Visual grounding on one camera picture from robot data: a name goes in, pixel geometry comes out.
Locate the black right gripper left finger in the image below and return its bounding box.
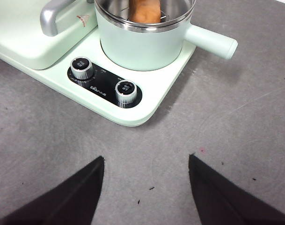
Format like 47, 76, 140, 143
1, 156, 105, 225

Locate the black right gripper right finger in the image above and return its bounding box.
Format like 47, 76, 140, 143
188, 154, 285, 225

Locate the mint green griddle cover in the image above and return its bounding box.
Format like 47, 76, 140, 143
0, 0, 98, 70

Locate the brown potato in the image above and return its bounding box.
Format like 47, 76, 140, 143
128, 0, 161, 23

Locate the mint green breakfast machine base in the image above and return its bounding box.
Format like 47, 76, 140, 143
0, 23, 197, 128

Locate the mint green pot with handle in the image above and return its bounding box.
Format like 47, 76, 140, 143
95, 0, 238, 72

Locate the silver control knob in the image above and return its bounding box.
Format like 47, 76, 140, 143
70, 56, 94, 80
115, 80, 138, 104

